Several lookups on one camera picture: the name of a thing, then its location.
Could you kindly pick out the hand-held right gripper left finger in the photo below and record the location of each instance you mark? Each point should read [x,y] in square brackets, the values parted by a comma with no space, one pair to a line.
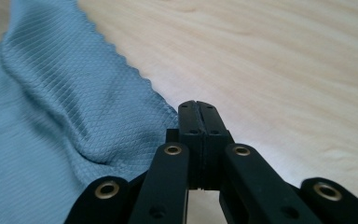
[190,143]

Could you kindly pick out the grey-blue diamond weave cloth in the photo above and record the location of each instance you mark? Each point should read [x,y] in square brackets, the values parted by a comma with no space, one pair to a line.
[62,105]

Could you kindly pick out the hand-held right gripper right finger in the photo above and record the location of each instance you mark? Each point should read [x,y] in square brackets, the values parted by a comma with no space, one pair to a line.
[213,140]

